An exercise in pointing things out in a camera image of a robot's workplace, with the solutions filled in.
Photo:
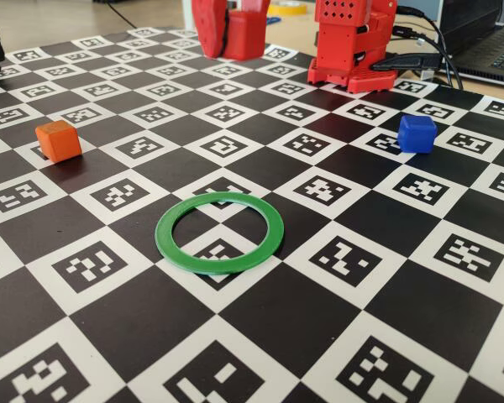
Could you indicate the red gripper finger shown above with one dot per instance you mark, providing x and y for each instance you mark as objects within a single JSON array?
[
  {"x": 256, "y": 6},
  {"x": 212, "y": 29}
]

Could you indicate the red cube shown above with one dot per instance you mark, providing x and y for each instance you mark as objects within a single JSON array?
[{"x": 245, "y": 35}]

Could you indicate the orange cube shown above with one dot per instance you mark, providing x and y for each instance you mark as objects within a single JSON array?
[{"x": 61, "y": 142}]

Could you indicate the blue cube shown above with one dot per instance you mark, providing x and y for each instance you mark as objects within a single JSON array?
[{"x": 416, "y": 134}]

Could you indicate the red robot arm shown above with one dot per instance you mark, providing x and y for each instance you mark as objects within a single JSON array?
[{"x": 340, "y": 42}]

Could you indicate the white table leg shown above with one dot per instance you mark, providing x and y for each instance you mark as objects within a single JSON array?
[{"x": 189, "y": 12}]

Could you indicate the yellow tape roll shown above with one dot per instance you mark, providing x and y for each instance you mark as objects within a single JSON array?
[{"x": 290, "y": 9}]

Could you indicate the flat black power connector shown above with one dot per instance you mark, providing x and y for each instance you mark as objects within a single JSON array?
[{"x": 407, "y": 62}]

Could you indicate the black laptop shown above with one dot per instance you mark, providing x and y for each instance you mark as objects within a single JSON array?
[{"x": 479, "y": 25}]

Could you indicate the black white marker board mat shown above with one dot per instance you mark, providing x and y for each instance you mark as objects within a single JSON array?
[{"x": 298, "y": 315}]

